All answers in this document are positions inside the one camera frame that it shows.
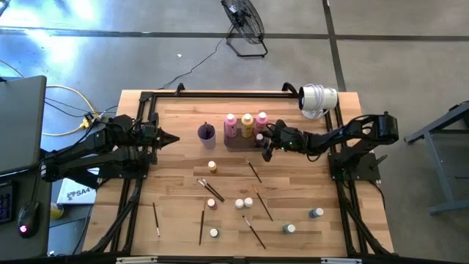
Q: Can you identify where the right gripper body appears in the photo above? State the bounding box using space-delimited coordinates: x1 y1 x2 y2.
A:
274 126 309 153

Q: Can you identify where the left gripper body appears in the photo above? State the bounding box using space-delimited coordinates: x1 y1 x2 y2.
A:
137 122 162 151

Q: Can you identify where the large pink paint bottle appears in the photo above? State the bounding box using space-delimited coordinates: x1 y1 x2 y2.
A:
254 111 268 135
224 113 238 139

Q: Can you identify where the silver-ferrule black-bristle paintbrush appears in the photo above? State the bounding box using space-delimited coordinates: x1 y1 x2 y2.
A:
244 156 263 184

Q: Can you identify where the large yellow paint bottle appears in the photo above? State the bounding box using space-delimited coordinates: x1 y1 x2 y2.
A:
240 112 254 139

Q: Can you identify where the white cylindrical desk fan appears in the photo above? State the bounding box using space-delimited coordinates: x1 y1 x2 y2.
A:
298 83 339 120

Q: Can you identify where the white cup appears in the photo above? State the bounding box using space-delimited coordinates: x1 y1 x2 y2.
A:
196 122 217 150

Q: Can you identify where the long gold-ferrule paintbrush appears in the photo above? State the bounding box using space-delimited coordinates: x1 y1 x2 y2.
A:
252 186 274 222

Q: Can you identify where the small flat black-tip paintbrush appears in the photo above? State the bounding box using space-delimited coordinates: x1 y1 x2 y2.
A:
200 177 226 202

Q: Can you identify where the wide flat silver-ferrule paintbrush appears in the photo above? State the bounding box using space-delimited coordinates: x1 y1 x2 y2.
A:
241 215 267 250

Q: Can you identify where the white printed box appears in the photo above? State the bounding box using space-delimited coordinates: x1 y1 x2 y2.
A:
56 177 98 205

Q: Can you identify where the black floor fan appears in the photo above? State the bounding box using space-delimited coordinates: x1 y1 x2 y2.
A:
220 0 269 59

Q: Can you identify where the small yellow object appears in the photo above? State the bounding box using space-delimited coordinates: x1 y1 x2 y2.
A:
50 202 65 221

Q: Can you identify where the grey laptop lid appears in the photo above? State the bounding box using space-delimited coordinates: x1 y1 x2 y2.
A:
0 75 48 175

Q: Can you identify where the black computer mouse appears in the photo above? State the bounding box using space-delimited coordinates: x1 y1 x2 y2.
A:
16 200 40 238

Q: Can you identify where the black keyboard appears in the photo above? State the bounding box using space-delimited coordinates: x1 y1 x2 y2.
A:
0 183 15 225

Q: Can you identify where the dark side desk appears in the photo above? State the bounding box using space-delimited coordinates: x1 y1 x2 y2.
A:
0 161 51 262

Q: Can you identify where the white fan cord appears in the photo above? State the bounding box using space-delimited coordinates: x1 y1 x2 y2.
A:
311 84 330 120

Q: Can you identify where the grey-tipped black-handle paintbrush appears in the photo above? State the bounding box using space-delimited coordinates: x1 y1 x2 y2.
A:
196 178 224 203

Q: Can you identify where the black floor fan cable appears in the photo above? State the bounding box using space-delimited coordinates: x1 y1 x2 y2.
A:
156 34 230 91

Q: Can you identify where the thin dark-handled paintbrush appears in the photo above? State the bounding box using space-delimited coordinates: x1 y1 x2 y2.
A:
152 202 161 238

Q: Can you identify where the orange-handled paintbrush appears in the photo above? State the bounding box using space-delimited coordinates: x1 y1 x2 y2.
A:
199 197 207 246

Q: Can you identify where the yellow extension cable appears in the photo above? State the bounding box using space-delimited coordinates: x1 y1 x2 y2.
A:
41 84 98 137

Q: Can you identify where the grey metal table frame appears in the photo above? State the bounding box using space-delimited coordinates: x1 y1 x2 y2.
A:
404 100 469 216

